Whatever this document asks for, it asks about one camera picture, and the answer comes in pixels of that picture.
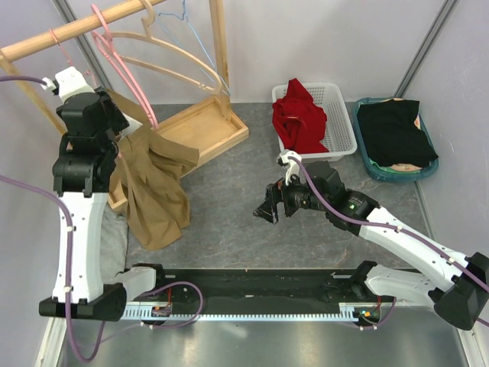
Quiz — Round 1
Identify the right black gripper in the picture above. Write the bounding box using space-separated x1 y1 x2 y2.
253 167 329 224

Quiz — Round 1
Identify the pink wire hanger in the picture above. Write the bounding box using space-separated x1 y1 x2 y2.
48 28 123 160

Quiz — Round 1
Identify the pink plastic hanger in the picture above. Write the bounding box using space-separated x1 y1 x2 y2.
91 4 158 129

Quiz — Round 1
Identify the tan skirt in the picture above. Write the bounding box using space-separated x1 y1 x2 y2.
107 89 199 251

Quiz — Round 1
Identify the red garment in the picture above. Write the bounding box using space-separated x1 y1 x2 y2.
272 78 329 154

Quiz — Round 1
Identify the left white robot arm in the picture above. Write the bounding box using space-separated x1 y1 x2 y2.
38 87 168 322

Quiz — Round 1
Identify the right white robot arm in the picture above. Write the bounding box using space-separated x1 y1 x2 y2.
253 158 488 330

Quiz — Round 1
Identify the wooden hanger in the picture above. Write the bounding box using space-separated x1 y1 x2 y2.
109 1 217 103

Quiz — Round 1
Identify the wooden clothes rack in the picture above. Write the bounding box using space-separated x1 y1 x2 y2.
0 0 251 213

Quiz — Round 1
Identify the white plastic basket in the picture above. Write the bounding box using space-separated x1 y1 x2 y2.
272 82 357 161

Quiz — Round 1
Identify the black garment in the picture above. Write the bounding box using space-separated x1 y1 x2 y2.
357 99 439 169

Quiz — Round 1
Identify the teal plastic basket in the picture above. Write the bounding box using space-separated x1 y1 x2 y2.
351 97 439 183

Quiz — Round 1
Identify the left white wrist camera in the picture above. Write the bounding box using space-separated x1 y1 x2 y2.
42 67 95 102

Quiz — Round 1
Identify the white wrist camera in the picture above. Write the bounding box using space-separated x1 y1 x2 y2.
42 67 95 102
277 149 302 186

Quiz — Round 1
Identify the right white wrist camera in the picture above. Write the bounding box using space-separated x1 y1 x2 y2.
277 149 302 186

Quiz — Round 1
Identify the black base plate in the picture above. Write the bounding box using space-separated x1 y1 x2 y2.
131 265 402 317

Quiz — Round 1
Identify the blue wire hanger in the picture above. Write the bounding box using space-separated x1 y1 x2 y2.
156 0 231 96

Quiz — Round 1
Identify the slotted cable duct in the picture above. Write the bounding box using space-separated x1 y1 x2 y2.
121 304 380 322

